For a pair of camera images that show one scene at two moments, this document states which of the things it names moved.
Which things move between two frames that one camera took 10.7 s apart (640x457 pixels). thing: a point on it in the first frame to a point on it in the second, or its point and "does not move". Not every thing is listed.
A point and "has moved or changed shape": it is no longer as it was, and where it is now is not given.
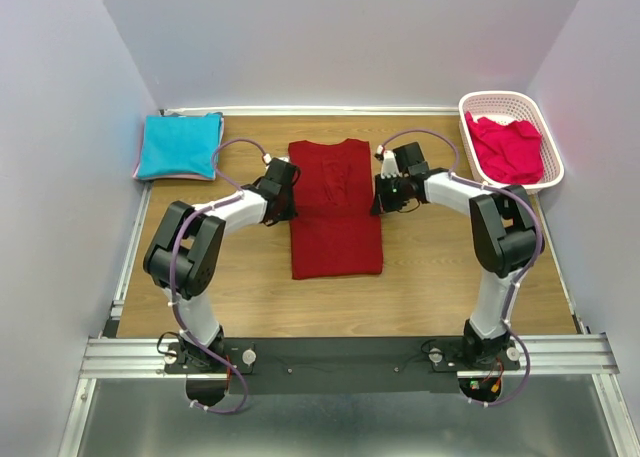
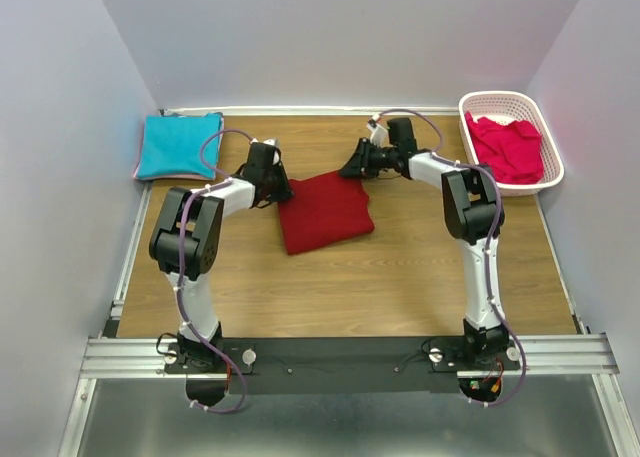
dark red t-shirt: [336, 230] has moved or changed shape
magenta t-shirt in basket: [509, 153] does not move
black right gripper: [381, 203] to [358, 164]
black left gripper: [290, 212] to [285, 191]
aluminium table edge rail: [322, 110] does not move
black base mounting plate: [338, 365] does not move
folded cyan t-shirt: [179, 144] does not move
